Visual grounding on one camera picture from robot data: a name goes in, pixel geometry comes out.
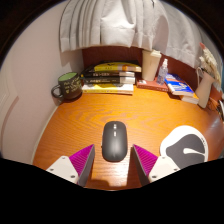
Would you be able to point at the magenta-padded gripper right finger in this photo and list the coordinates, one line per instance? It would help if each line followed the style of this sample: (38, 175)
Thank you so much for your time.
(146, 160)

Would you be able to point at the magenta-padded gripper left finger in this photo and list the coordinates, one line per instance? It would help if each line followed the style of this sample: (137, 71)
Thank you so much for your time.
(81, 159)

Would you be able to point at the dark grey computer mouse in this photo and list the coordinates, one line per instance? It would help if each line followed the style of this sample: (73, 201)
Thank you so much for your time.
(114, 141)

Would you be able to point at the white and grey mouse pad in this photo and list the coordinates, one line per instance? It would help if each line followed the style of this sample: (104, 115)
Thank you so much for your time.
(186, 143)

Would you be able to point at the green and black mug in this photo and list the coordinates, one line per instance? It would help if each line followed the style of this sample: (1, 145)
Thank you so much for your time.
(70, 86)

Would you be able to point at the red book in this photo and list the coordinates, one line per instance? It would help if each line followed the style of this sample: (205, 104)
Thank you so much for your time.
(150, 85)

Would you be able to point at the white and yellow book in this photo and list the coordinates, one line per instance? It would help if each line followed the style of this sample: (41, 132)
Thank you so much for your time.
(106, 88)

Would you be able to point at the orange book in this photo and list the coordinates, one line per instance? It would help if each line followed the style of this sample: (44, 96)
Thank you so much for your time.
(191, 98)

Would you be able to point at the blue book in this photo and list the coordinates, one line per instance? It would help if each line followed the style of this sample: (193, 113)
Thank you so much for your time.
(178, 85)

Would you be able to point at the grey book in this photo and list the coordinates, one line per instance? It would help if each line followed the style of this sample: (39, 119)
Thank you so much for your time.
(110, 80)

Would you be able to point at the clear spray bottle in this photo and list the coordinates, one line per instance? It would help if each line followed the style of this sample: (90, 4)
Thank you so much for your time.
(162, 74)

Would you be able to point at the white ceramic vase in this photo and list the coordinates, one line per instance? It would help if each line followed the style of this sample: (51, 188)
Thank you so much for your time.
(204, 88)

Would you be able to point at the cream tumbler with lid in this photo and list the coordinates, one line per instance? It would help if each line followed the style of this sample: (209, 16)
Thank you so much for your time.
(150, 65)

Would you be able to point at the white curtain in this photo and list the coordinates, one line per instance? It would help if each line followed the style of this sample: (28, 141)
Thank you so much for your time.
(116, 23)

